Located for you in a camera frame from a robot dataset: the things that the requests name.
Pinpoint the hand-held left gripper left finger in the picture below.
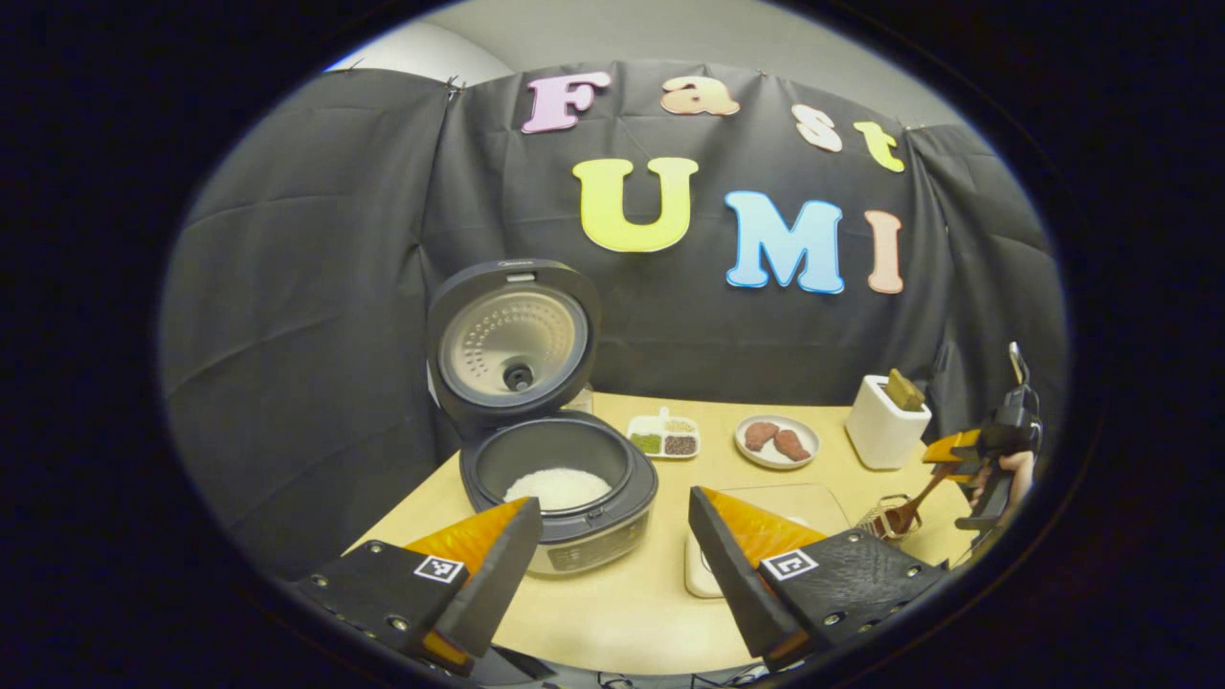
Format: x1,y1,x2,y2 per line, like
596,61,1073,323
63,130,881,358
287,496,545,676

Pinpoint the white ceramic holder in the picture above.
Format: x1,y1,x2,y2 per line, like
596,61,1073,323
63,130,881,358
846,374,932,471

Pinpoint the white divided bean dish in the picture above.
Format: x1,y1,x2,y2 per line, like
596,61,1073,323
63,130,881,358
627,407,702,460

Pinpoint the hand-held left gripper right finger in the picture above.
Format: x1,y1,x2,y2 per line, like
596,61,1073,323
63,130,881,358
687,485,950,674

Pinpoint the round white plate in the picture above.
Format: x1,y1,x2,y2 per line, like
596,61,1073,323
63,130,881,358
734,413,821,471

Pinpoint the dark grey rice cooker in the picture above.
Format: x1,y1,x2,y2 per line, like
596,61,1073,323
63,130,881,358
426,258,661,577

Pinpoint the dark wooden spoon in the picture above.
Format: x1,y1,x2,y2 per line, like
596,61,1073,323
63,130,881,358
879,466,958,537

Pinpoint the metal wire chopstick holder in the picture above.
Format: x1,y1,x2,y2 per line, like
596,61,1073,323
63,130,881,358
857,493,924,545

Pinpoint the black cable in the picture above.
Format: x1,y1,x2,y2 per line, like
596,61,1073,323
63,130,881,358
593,670,767,688

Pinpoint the white rice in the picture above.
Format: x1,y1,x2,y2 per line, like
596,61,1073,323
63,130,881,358
503,467,613,511

